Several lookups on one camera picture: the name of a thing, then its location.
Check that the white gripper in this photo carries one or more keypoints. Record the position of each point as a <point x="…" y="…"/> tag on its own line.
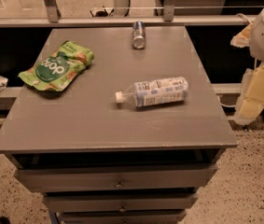
<point x="251" y="100"/>

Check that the clear blue-labelled plastic bottle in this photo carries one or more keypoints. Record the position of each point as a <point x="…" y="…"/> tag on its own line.
<point x="155" y="92"/>

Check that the silver blue drink can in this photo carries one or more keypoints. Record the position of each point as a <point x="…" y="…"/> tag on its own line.
<point x="138" y="35"/>

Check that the grey drawer cabinet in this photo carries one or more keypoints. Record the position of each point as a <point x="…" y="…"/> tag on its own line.
<point x="98" y="162"/>

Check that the green snack pouch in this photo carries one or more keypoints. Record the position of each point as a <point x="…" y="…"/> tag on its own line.
<point x="59" y="69"/>

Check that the metal guard rail frame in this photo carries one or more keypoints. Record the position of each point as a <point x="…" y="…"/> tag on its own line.
<point x="91" y="13"/>

